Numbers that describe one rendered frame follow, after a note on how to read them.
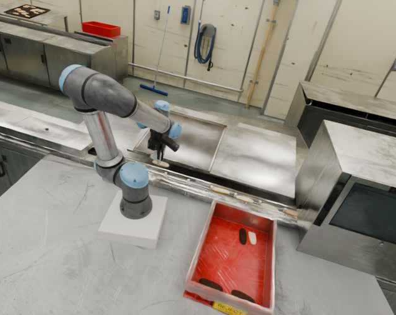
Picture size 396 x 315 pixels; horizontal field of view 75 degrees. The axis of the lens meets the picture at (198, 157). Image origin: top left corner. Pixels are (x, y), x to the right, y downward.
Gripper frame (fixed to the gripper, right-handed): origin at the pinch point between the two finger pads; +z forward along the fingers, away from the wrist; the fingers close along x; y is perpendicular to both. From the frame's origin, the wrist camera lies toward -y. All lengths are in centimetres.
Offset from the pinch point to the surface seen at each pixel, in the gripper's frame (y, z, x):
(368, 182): -90, -35, 23
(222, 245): -45, 11, 34
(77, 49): 205, 13, -207
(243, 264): -56, 11, 40
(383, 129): -177, 6, -166
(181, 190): -16.6, 8.7, 9.0
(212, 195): -33.7, 7.5, 6.3
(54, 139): 64, 2, 6
